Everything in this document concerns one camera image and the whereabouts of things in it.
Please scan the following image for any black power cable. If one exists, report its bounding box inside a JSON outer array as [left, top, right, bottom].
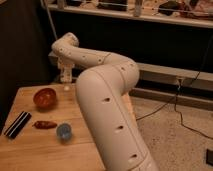
[[135, 34, 213, 141]]

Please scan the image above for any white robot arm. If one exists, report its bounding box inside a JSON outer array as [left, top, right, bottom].
[[52, 32, 159, 171]]

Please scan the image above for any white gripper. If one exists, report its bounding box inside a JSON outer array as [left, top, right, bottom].
[[58, 58, 75, 91]]

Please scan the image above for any black striped rectangular block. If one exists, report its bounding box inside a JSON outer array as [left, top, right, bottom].
[[4, 111, 32, 139]]

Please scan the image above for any metal lamp stand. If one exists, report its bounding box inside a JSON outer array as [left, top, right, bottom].
[[43, 0, 58, 42]]

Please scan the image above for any blue glass cup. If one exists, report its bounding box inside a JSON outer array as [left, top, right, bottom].
[[56, 123, 72, 141]]

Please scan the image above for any white wall shelf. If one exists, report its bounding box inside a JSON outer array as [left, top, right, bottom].
[[41, 0, 213, 29]]

